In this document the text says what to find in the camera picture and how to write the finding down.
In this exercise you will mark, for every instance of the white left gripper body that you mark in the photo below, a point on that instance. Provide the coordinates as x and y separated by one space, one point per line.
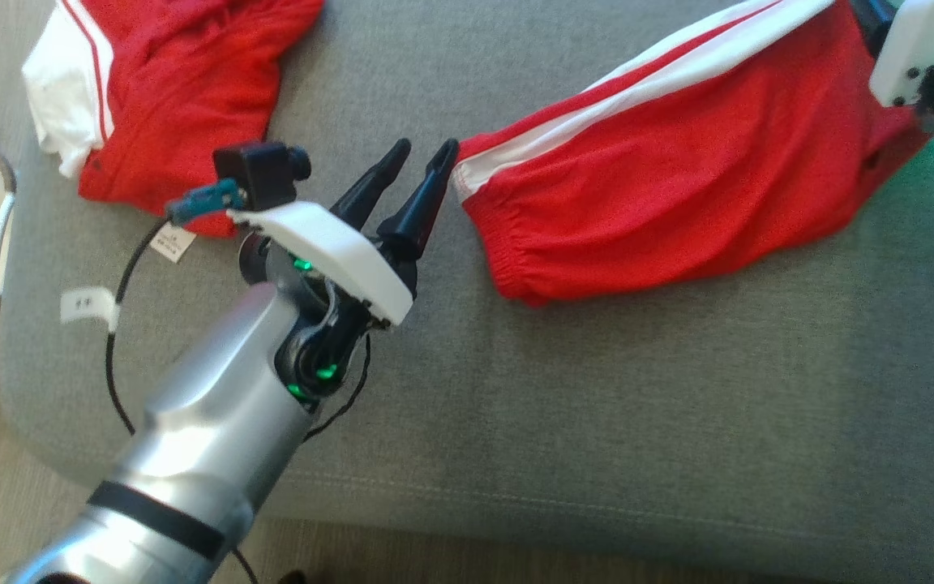
337 251

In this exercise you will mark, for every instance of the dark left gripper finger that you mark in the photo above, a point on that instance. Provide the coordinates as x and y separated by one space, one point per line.
370 191
422 207

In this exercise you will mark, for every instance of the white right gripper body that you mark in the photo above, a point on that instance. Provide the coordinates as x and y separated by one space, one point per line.
921 40

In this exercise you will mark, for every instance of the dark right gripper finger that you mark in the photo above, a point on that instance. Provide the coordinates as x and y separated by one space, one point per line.
874 20

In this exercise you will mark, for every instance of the red jersey with white sleeves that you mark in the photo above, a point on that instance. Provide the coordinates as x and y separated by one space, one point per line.
191 81

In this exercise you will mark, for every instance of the red shorts with white stripe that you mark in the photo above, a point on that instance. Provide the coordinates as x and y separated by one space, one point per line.
678 162

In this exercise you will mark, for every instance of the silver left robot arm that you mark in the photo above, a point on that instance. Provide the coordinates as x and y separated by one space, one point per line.
216 422

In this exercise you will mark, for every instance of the wide sofa seat cushion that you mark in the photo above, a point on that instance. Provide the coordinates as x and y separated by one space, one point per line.
597 405

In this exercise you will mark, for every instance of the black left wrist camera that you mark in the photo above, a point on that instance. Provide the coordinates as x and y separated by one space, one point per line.
260 174

